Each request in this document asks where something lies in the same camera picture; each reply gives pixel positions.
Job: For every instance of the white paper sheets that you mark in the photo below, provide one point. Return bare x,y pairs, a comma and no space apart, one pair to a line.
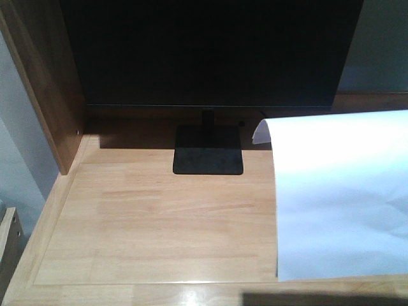
341,193

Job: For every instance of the black monitor stand base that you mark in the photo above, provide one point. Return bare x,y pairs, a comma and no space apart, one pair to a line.
208,148

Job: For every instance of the black computer monitor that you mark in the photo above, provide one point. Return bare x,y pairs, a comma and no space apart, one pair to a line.
286,54

